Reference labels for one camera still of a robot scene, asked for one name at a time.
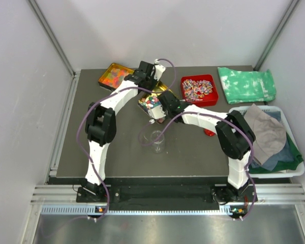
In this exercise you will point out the red round lid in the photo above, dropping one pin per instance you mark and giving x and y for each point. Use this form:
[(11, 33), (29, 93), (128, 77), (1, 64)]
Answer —
[(209, 132)]

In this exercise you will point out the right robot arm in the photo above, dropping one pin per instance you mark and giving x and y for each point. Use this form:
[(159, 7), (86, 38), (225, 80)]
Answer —
[(235, 137)]

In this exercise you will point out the clear glass jar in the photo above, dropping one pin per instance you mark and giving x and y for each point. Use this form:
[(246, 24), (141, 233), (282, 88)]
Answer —
[(157, 140)]

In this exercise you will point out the gold tin translucent star candies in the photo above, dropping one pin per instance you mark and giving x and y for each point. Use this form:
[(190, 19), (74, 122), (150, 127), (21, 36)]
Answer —
[(113, 76)]

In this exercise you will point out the grey cloth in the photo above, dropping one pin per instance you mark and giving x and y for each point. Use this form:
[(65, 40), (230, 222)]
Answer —
[(269, 132)]

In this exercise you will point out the blue cloth in basket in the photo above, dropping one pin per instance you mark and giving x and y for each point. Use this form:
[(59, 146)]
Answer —
[(271, 144)]

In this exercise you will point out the white laundry basket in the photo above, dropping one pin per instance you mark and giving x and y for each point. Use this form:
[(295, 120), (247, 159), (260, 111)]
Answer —
[(281, 174)]

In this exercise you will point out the green white cloth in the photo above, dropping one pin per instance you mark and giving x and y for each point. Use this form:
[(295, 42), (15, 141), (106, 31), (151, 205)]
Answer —
[(247, 86)]

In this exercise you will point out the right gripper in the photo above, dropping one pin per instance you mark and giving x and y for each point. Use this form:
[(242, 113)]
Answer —
[(176, 99)]

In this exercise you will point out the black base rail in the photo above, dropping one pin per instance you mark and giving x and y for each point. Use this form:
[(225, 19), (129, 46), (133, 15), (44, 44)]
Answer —
[(165, 193)]

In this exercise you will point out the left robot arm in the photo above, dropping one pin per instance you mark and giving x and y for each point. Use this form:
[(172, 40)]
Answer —
[(100, 120)]

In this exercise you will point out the speckled tin pastel star candies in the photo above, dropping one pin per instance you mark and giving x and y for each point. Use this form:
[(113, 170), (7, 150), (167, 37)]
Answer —
[(150, 101)]

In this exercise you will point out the green cloth in basket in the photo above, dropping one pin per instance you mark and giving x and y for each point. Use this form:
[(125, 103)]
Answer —
[(296, 152)]

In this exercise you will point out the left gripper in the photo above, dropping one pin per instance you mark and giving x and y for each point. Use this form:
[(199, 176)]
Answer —
[(153, 80)]

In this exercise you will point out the red box of lollipops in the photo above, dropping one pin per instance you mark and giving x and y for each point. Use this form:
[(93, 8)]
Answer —
[(199, 90)]

